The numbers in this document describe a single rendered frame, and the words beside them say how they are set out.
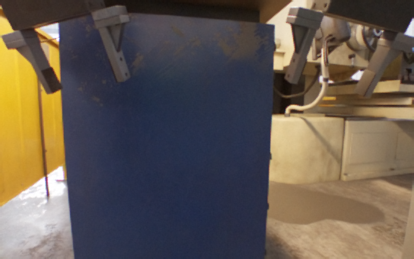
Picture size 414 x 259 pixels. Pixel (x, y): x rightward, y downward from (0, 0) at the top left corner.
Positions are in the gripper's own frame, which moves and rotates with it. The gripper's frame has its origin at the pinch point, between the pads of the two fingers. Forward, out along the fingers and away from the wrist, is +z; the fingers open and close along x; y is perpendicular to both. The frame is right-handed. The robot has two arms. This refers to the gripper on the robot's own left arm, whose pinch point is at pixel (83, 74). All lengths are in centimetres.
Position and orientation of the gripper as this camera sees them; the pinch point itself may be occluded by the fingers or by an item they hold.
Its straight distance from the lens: 40.7
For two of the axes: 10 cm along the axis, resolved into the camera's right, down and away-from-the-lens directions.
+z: 1.7, 8.6, 4.8
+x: -9.8, 1.0, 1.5
